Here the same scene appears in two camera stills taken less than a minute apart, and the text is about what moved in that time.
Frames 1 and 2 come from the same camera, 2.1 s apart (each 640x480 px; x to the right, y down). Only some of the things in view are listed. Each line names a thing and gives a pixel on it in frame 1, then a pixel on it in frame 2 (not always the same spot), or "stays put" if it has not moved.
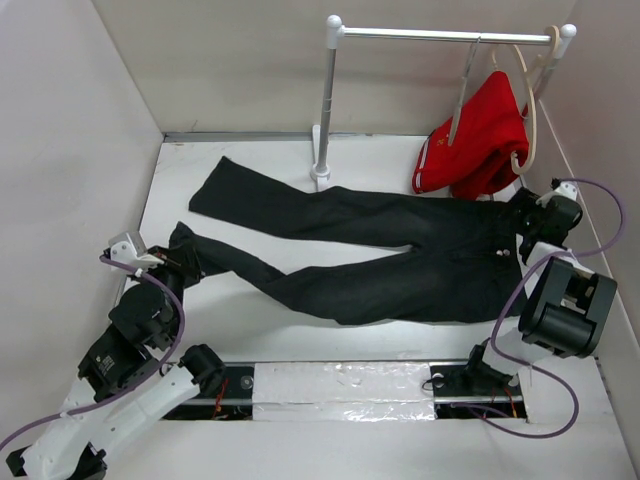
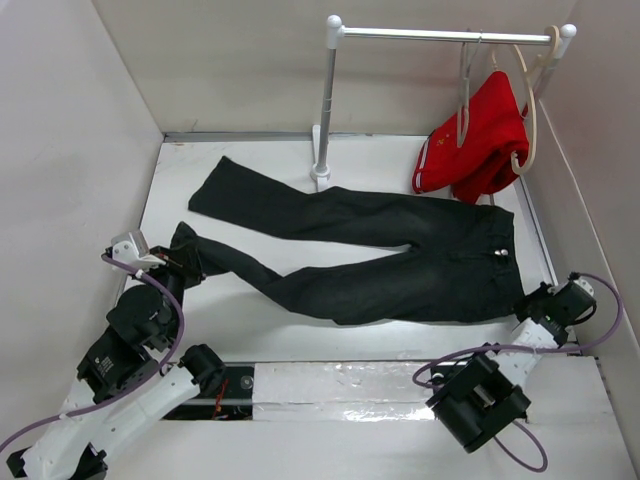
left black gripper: (174, 256) stays put
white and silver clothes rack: (336, 32) stays put
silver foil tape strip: (346, 392) stays put
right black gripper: (523, 200) -> (543, 290)
